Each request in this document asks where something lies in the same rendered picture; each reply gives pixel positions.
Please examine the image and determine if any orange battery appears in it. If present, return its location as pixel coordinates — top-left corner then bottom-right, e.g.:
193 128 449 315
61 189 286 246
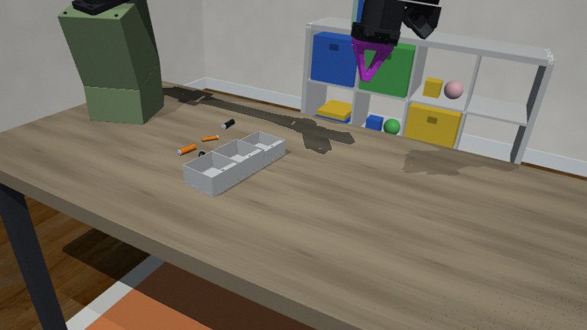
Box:
201 135 219 142
177 144 196 156

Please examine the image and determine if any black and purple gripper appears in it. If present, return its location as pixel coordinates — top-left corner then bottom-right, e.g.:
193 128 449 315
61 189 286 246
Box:
351 0 401 82

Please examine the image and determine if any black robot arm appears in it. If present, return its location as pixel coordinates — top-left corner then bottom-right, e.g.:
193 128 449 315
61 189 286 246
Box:
72 0 442 40

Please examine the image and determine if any grey three-compartment bin rack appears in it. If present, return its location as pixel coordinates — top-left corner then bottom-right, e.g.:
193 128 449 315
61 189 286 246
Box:
183 131 286 197

